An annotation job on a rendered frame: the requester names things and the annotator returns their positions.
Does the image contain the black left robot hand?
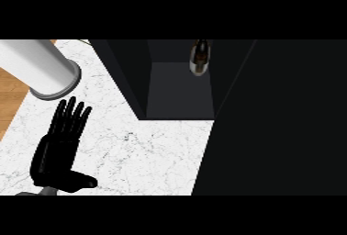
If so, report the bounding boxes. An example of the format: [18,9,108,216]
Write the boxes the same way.
[30,95,99,194]

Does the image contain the dark grey open cabinet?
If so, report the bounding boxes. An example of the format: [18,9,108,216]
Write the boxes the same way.
[89,39,259,121]

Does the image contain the dark grey cabinet door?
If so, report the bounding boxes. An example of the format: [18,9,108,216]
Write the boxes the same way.
[191,39,347,196]

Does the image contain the white paper towel roll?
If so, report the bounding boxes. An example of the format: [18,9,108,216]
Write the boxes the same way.
[0,39,83,101]

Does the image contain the dark wine bottle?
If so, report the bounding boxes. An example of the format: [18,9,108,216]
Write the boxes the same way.
[189,39,213,77]

